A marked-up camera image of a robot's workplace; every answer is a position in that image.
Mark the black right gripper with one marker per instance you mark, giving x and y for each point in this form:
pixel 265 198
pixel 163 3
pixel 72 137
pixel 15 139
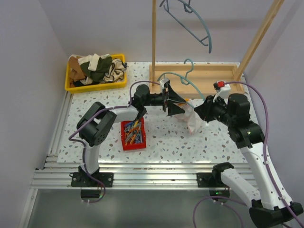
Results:
pixel 204 109

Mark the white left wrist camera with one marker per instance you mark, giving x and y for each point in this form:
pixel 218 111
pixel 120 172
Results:
pixel 164 82

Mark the pile of coloured clothespins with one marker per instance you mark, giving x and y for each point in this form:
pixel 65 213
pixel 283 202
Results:
pixel 133 133

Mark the orange clothespin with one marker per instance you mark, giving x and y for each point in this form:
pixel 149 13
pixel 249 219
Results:
pixel 186 100

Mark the yellow plastic laundry tray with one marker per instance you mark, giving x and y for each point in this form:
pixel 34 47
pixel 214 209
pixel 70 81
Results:
pixel 97 87

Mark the wooden hanger rack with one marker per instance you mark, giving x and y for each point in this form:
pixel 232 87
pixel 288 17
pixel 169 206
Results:
pixel 204 75

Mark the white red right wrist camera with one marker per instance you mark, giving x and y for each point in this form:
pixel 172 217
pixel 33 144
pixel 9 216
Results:
pixel 222 90

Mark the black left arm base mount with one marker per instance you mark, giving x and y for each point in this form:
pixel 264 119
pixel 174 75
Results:
pixel 98 179

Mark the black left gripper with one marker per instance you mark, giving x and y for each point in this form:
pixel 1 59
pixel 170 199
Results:
pixel 172 109

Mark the teal clothes hanger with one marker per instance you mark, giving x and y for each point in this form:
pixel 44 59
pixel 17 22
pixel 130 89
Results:
pixel 184 79

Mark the aluminium rail frame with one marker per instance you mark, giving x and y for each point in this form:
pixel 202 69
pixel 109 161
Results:
pixel 172 158

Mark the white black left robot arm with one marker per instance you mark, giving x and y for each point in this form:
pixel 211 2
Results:
pixel 95 125

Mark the pile of mixed clothes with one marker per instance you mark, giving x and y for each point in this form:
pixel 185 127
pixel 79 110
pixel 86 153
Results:
pixel 95 69

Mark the white pink-trimmed underwear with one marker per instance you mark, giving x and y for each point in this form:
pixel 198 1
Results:
pixel 190 117

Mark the grey-blue clothes hanger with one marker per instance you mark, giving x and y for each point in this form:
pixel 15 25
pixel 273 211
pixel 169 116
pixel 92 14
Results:
pixel 184 13

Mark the red plastic bin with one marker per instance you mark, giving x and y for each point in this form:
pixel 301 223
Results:
pixel 134 146

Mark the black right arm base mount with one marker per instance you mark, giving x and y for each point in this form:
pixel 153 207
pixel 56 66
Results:
pixel 209 177

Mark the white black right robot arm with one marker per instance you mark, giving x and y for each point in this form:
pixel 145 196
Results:
pixel 269 204

